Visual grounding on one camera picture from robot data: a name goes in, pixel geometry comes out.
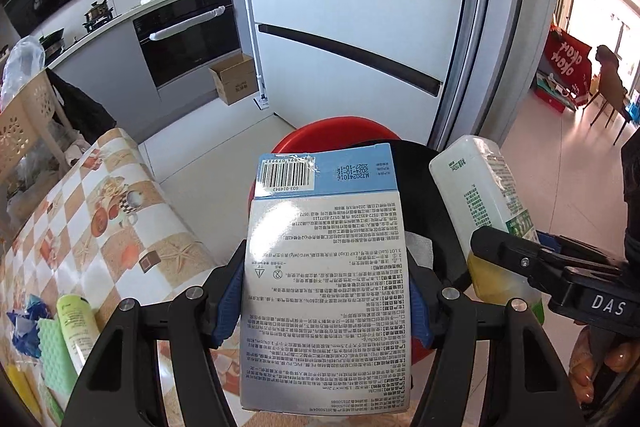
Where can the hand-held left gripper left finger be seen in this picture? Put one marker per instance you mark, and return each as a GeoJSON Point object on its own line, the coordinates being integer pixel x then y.
{"type": "Point", "coordinates": [227, 307]}

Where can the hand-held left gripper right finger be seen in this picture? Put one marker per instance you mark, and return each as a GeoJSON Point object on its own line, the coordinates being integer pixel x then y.
{"type": "Point", "coordinates": [424, 317]}

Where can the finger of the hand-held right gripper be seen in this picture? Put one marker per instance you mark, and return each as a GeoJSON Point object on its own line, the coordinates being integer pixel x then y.
{"type": "Point", "coordinates": [505, 252]}
{"type": "Point", "coordinates": [547, 238]}

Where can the white green bottle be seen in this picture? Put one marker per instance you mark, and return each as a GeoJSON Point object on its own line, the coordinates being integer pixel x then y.
{"type": "Point", "coordinates": [480, 192]}

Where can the black trash bin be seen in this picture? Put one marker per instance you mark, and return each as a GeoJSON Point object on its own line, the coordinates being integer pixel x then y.
{"type": "Point", "coordinates": [430, 207]}

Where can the blue white paper box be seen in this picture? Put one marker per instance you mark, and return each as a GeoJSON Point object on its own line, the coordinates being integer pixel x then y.
{"type": "Point", "coordinates": [325, 282]}

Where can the light green tube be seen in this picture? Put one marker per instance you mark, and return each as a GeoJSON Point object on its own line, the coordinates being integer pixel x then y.
{"type": "Point", "coordinates": [75, 332]}

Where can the green sponge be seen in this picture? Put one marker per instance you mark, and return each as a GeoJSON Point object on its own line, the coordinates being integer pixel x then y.
{"type": "Point", "coordinates": [55, 357]}

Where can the blue foil wrapper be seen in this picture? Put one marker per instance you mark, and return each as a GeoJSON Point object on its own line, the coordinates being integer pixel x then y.
{"type": "Point", "coordinates": [27, 322]}

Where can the yellow sponge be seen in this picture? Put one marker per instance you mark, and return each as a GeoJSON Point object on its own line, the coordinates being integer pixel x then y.
{"type": "Point", "coordinates": [22, 389]}

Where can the person's right hand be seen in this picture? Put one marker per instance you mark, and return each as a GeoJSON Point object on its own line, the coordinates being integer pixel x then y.
{"type": "Point", "coordinates": [582, 367]}

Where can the person's dark clothing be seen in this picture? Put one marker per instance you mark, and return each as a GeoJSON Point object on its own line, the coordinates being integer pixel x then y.
{"type": "Point", "coordinates": [632, 187]}

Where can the wooden dining chair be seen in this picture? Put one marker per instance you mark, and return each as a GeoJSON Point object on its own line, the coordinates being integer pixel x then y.
{"type": "Point", "coordinates": [610, 82]}

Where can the red banner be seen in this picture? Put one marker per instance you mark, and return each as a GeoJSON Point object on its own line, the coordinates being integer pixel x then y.
{"type": "Point", "coordinates": [565, 62]}

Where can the red plastic stool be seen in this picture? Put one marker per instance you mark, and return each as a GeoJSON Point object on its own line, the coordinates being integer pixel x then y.
{"type": "Point", "coordinates": [320, 134]}

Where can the cardboard box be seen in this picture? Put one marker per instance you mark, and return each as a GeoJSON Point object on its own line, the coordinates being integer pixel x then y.
{"type": "Point", "coordinates": [235, 77]}

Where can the crumpled clear plastic bags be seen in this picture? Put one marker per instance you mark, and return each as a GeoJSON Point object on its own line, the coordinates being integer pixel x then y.
{"type": "Point", "coordinates": [35, 174]}

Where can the dark jacket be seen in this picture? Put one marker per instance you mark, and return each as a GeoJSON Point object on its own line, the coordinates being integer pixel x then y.
{"type": "Point", "coordinates": [80, 107]}

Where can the black built-in oven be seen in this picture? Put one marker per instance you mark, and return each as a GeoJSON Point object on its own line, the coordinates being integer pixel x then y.
{"type": "Point", "coordinates": [190, 37]}

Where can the beige plastic chair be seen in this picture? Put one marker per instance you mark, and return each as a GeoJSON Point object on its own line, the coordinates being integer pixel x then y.
{"type": "Point", "coordinates": [25, 122]}

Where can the white refrigerator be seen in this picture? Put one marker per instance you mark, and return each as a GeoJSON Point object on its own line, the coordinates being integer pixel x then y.
{"type": "Point", "coordinates": [350, 7]}

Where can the clear plastic bag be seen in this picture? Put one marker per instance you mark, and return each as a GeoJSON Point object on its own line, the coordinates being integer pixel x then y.
{"type": "Point", "coordinates": [22, 67]}

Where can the black cooking pot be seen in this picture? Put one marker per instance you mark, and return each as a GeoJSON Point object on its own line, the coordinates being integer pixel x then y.
{"type": "Point", "coordinates": [97, 12]}

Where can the grey sliding door frame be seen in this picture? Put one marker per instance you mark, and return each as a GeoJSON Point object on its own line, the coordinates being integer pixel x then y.
{"type": "Point", "coordinates": [500, 7]}

